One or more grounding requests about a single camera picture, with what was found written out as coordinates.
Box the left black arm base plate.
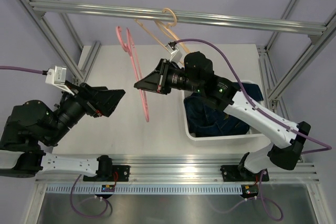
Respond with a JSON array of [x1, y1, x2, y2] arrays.
[[82, 165, 130, 182]]

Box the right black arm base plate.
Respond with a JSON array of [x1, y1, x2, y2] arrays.
[[220, 165, 269, 182]]

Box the aluminium hanging rail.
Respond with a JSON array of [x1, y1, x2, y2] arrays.
[[29, 0, 327, 36]]

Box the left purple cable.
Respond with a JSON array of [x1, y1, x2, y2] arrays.
[[0, 66, 113, 218]]

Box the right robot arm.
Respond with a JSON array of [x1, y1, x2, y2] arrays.
[[134, 51, 311, 180]]

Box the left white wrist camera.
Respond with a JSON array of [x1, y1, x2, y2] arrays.
[[45, 66, 75, 95]]

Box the beige plastic hanger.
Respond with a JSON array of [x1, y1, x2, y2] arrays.
[[134, 7, 180, 52]]

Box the dark blue denim skirt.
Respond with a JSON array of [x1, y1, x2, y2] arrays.
[[183, 93, 250, 137]]

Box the white plastic basket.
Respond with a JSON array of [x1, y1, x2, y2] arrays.
[[182, 91, 262, 146]]

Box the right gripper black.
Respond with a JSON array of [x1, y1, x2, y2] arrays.
[[136, 59, 203, 95]]

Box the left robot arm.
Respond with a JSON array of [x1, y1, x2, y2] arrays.
[[1, 81, 125, 181]]

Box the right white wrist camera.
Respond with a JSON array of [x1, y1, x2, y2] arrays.
[[166, 42, 184, 65]]

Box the white slotted cable duct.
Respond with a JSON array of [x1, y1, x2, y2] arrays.
[[46, 184, 243, 195]]

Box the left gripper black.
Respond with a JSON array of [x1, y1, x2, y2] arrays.
[[45, 81, 126, 146]]

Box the pink plastic hanger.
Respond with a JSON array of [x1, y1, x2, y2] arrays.
[[115, 26, 150, 122]]

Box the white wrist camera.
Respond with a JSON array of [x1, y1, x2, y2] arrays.
[[45, 66, 75, 95], [166, 42, 184, 65]]

